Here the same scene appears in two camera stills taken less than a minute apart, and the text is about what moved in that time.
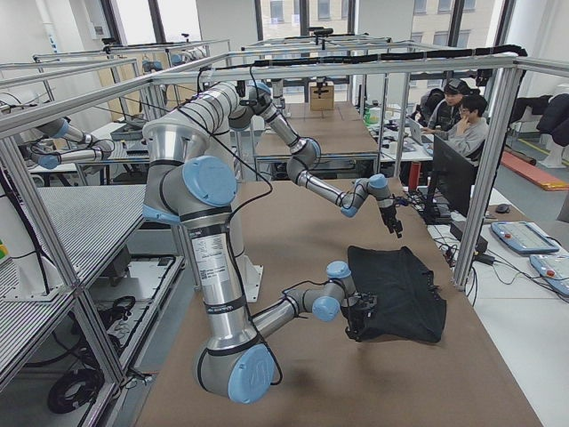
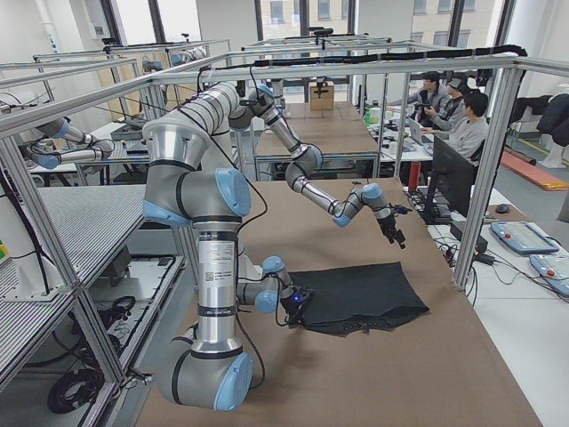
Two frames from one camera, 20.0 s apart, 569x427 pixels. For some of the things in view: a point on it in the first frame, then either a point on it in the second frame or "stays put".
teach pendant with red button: x=523 y=237 stays put
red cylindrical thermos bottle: x=414 y=176 stays put
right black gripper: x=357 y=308 -> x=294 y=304
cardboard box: x=322 y=99 stays put
